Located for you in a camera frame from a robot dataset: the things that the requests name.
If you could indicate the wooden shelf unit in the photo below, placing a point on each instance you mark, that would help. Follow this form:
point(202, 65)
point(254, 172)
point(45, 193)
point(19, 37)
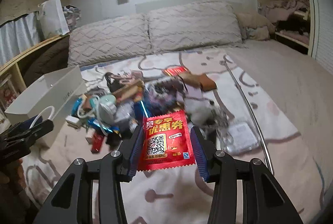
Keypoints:
point(12, 83)

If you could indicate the closet clothes pile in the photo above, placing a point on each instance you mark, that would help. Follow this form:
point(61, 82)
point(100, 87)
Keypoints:
point(291, 18)

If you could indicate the white rectangular adapter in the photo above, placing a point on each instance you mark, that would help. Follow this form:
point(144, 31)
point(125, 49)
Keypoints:
point(73, 122)

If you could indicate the black hair claw clip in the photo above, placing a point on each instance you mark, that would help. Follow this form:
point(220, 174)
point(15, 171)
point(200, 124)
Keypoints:
point(113, 81)

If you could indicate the metal rod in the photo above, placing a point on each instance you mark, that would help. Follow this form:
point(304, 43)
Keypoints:
point(266, 153)

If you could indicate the wooden block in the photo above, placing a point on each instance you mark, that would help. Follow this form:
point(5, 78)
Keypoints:
point(128, 90)

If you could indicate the red coupon packet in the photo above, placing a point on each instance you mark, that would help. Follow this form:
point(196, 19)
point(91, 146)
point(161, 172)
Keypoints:
point(166, 142)

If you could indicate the small beige cushion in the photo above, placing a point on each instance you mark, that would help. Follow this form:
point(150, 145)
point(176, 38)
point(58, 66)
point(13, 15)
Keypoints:
point(254, 26)

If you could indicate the clear plastic case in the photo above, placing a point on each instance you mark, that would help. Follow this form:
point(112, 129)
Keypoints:
point(238, 139)

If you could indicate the left beige textured pillow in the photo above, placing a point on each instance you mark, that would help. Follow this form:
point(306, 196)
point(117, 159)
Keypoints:
point(111, 39)

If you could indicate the beige textured pillow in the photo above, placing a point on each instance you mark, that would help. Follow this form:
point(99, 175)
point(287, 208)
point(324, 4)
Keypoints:
point(111, 39)
point(197, 24)

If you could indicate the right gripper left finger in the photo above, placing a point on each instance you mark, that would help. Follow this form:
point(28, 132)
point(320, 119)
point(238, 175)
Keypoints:
point(71, 199)

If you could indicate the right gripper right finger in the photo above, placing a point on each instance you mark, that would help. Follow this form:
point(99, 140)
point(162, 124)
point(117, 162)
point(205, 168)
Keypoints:
point(264, 200)

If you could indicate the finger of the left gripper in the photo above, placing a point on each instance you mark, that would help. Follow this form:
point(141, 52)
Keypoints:
point(31, 134)

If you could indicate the right beige textured pillow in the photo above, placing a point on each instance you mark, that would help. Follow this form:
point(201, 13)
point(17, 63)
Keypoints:
point(197, 24)

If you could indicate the brown folded blanket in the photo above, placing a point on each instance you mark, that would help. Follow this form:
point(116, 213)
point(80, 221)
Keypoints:
point(50, 58)

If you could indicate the white storage box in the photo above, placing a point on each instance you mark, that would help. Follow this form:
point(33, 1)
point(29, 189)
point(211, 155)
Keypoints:
point(59, 89)

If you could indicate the white paper bag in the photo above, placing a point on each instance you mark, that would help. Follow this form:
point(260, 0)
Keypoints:
point(52, 19)

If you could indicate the white curtain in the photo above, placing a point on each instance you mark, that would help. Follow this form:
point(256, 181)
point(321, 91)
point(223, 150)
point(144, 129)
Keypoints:
point(19, 35)

